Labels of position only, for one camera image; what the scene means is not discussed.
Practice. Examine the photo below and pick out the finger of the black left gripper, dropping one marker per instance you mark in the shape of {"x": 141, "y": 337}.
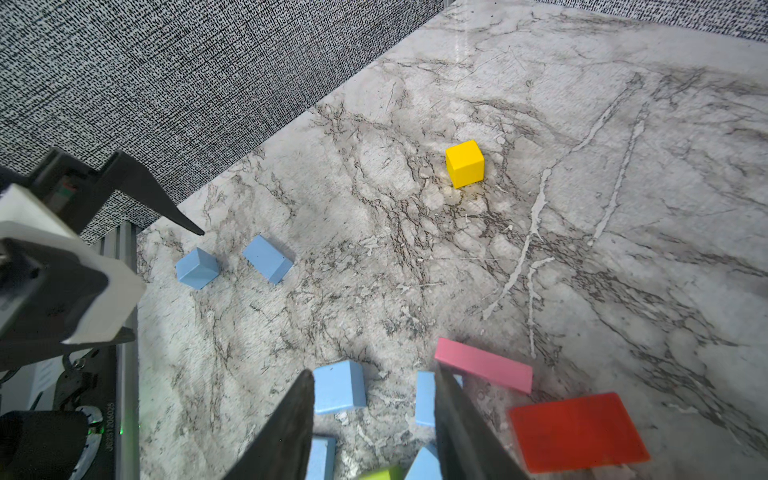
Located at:
{"x": 124, "y": 173}

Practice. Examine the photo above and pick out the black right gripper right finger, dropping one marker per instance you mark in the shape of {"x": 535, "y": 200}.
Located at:
{"x": 467, "y": 447}

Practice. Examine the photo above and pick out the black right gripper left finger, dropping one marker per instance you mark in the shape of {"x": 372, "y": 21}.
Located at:
{"x": 282, "y": 448}

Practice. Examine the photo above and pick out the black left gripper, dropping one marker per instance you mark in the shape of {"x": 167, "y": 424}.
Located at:
{"x": 69, "y": 189}

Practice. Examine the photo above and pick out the light blue long block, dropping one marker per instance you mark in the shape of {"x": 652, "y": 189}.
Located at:
{"x": 267, "y": 259}
{"x": 321, "y": 461}

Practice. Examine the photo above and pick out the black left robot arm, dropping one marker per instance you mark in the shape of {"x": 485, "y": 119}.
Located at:
{"x": 87, "y": 432}

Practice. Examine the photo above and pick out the light blue cube block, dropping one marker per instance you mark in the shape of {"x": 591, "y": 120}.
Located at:
{"x": 197, "y": 269}
{"x": 339, "y": 387}
{"x": 425, "y": 399}
{"x": 426, "y": 465}

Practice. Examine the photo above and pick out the lime green cube block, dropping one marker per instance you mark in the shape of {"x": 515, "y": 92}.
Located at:
{"x": 392, "y": 472}

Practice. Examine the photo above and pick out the pink block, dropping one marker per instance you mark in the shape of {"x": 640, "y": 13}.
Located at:
{"x": 493, "y": 368}

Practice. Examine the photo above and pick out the red block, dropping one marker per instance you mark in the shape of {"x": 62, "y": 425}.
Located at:
{"x": 580, "y": 433}

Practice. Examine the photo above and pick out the yellow cube block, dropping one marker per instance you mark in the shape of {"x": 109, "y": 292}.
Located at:
{"x": 465, "y": 164}

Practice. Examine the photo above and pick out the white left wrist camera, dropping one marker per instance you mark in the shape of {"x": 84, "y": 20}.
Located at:
{"x": 54, "y": 286}

